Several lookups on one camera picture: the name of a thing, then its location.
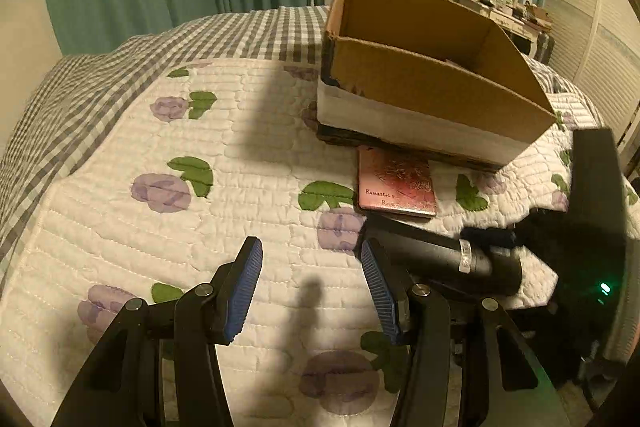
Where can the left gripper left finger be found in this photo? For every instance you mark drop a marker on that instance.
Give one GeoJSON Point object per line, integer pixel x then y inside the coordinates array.
{"type": "Point", "coordinates": [234, 285]}

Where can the pink patterned palette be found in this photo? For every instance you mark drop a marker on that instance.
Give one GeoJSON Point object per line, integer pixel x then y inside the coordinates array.
{"type": "Point", "coordinates": [395, 182]}

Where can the brown cardboard box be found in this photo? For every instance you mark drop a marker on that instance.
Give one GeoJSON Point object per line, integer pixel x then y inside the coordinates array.
{"type": "Point", "coordinates": [430, 75]}

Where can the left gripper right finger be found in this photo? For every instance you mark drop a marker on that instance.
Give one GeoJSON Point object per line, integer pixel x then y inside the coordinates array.
{"type": "Point", "coordinates": [388, 285]}

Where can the floral white quilt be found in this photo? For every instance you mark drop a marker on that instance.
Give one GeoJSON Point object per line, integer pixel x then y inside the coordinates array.
{"type": "Point", "coordinates": [206, 156]}

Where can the grey checked bed sheet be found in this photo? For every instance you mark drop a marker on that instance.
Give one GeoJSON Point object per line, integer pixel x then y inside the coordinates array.
{"type": "Point", "coordinates": [83, 96]}

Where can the white dressing table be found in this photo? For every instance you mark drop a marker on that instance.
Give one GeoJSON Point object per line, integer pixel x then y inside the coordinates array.
{"type": "Point", "coordinates": [527, 38]}

